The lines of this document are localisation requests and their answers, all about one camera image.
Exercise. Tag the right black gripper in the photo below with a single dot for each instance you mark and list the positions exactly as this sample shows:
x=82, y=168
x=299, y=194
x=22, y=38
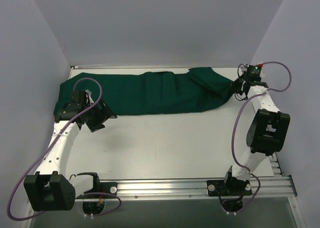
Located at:
x=240, y=85

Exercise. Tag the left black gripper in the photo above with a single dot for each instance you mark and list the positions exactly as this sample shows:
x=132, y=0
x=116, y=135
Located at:
x=95, y=116

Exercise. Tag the dark green surgical cloth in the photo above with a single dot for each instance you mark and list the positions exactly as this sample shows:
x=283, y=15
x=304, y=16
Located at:
x=199, y=90

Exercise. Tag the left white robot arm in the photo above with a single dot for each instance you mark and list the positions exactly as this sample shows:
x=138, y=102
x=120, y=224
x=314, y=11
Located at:
x=48, y=189

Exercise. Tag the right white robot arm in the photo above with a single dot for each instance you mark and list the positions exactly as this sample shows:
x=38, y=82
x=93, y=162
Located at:
x=266, y=135

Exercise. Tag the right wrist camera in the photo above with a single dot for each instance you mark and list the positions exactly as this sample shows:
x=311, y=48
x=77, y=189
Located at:
x=253, y=73

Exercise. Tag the rear aluminium rail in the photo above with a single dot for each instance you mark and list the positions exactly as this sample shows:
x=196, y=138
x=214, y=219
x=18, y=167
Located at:
x=92, y=66

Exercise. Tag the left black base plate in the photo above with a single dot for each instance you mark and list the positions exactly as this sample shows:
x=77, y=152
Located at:
x=108, y=187

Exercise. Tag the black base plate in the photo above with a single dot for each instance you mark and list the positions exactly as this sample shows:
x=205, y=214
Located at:
x=108, y=187
x=215, y=187

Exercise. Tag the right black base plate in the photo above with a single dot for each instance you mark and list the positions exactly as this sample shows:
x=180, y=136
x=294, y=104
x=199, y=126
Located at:
x=215, y=187

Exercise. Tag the front aluminium rail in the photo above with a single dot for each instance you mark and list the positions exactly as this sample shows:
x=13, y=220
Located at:
x=184, y=189

